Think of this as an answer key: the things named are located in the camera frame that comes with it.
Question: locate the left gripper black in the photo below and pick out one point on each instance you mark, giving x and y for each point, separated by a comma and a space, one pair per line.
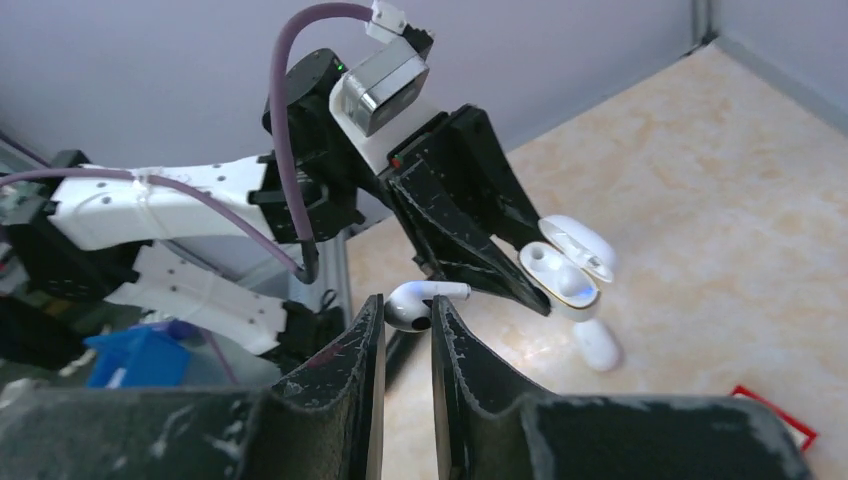
452, 167

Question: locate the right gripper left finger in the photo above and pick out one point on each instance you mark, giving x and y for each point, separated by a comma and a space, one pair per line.
323, 420

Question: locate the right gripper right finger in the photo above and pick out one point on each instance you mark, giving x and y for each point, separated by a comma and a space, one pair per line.
493, 422

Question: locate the white earbud case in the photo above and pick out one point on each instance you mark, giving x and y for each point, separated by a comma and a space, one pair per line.
597, 345
570, 265

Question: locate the white earbud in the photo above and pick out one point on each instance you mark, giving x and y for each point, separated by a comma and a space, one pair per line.
406, 308

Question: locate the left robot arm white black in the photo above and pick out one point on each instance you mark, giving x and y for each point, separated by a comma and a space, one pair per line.
96, 234

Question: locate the blue object behind arm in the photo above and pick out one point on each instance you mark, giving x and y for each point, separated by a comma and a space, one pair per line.
146, 355

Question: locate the red block with windows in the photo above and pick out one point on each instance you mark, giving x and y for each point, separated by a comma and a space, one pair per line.
803, 435

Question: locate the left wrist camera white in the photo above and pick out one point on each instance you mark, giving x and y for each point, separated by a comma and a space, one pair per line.
378, 104

